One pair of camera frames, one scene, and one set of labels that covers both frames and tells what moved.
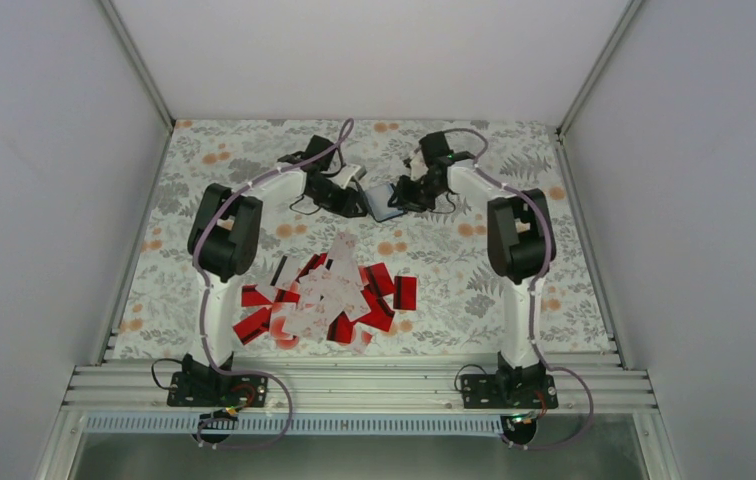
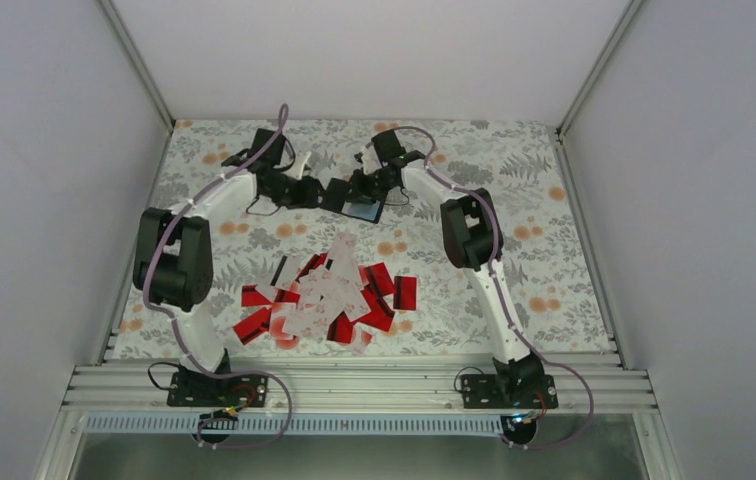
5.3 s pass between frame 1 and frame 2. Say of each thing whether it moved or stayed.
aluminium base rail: stayed
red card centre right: stayed
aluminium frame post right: stayed
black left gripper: moved
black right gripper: moved
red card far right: stayed
